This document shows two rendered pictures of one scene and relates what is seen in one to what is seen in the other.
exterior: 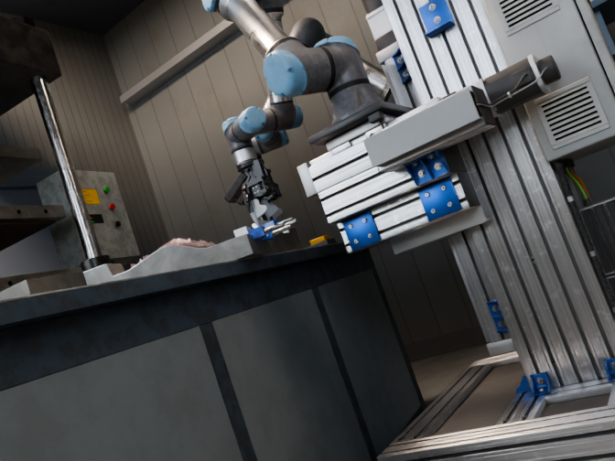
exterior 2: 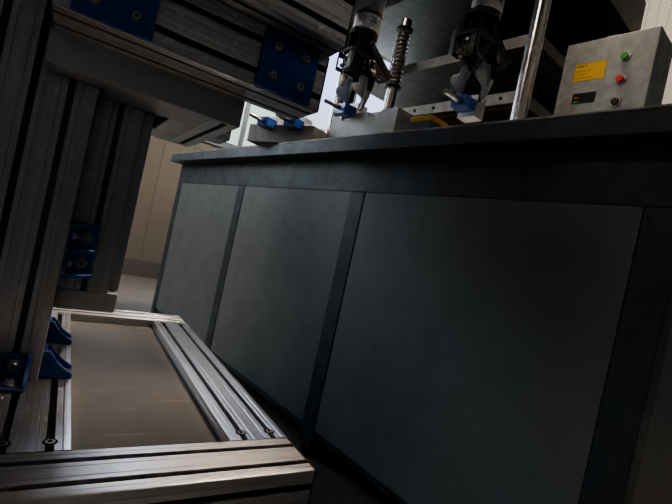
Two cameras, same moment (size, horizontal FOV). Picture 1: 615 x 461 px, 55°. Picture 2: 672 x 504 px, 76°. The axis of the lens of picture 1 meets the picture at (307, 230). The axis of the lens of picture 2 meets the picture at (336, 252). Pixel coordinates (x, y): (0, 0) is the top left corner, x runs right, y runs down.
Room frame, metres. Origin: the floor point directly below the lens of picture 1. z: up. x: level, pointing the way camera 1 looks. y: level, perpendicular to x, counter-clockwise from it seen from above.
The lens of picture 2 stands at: (2.43, -0.94, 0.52)
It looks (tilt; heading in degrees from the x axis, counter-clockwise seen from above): 0 degrees down; 116
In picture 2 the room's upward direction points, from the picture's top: 12 degrees clockwise
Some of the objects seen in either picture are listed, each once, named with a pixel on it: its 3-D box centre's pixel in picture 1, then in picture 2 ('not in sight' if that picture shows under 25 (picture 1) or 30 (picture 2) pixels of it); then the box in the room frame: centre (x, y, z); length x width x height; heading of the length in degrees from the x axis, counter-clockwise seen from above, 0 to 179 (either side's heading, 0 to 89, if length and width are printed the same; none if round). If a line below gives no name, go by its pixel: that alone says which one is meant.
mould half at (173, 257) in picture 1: (176, 266); (325, 149); (1.65, 0.38, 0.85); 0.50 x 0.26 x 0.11; 83
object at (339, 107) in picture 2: (275, 225); (342, 109); (1.84, 0.09, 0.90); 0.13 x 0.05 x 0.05; 67
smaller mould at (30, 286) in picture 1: (29, 305); not in sight; (1.26, 0.62, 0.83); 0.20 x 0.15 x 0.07; 66
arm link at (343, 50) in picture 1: (338, 66); not in sight; (1.53, -0.23, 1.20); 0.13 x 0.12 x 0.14; 120
